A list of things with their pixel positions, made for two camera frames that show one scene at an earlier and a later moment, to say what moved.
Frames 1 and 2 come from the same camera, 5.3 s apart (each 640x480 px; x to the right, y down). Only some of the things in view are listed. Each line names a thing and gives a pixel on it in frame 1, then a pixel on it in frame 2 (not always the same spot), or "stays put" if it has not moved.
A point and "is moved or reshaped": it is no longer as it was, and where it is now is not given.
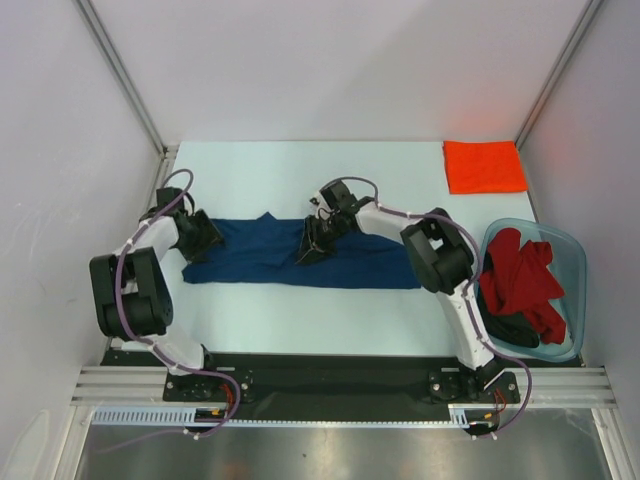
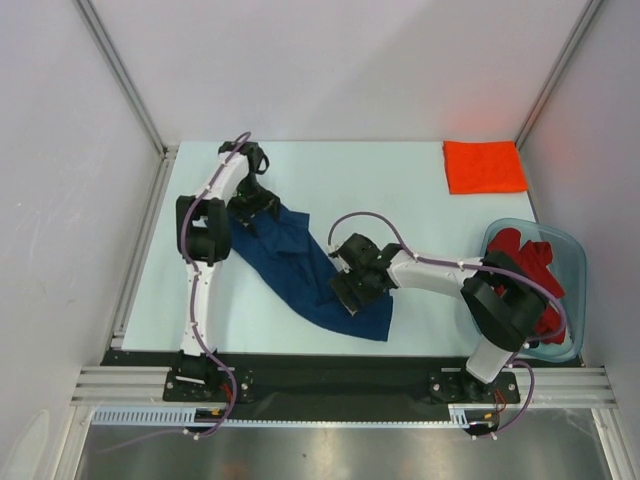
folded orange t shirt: x=484 y=167 stays put
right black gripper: x=316 y=235 -> x=350 y=288
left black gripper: x=210 y=237 -> x=267 y=202
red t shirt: x=517 y=280 stays put
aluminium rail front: x=552 y=386 stays put
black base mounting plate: x=342 y=386 stays put
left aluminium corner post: x=121 y=69 stays put
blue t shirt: x=265 y=249 is moved or reshaped
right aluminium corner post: x=583 y=25 stays put
